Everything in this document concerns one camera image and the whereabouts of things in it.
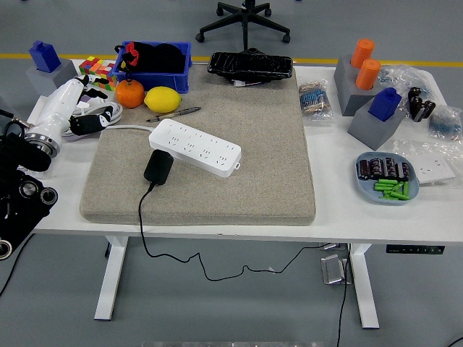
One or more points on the clear bag of resistors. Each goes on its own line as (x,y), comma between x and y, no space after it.
(314,101)

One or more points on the black silver pen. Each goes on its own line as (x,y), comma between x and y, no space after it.
(181,111)

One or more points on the crumpled clear plastic bag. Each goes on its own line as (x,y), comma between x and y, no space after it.
(398,76)

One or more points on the orange fruit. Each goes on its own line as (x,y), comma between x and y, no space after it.
(129,94)

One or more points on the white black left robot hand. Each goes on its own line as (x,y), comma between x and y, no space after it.
(54,108)

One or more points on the yellow lemon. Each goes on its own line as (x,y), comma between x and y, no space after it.
(162,99)

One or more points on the blue plastic bin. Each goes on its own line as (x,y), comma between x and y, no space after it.
(162,79)

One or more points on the black capacitor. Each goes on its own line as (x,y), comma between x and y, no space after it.
(364,169)
(403,170)
(414,94)
(376,168)
(416,107)
(427,110)
(390,167)

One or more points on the clear bag of blue parts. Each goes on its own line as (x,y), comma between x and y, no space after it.
(446,123)

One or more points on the black office chair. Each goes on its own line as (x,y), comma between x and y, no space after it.
(246,21)

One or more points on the grey two-hole block holder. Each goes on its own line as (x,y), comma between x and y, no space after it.
(347,90)

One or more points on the colourful puzzle cube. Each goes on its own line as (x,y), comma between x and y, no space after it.
(96,68)

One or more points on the black table control panel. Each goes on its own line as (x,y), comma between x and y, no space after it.
(414,249)

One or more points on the grey-brown mat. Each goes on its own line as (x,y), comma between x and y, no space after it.
(235,195)

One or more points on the black plug adapter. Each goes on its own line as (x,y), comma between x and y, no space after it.
(158,167)

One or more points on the silver metal pedal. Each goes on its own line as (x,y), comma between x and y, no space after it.
(334,271)

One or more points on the black plastic tray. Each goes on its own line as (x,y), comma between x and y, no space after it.
(249,65)

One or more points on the white wall socket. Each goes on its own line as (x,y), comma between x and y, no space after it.
(434,170)

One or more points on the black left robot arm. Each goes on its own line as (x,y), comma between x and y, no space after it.
(21,202)

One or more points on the blue-grey plate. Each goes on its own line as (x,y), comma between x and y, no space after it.
(365,188)

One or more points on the orange cylinder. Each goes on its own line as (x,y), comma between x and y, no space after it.
(362,52)
(367,74)

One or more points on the white table leg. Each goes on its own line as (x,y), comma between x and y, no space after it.
(110,282)
(365,289)

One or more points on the clear socket bag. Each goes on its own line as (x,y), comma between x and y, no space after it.
(416,148)

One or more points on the blue bottle-shaped block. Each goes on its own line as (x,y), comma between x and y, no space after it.
(45,58)
(385,105)

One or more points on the white power strip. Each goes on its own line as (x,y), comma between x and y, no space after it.
(195,144)

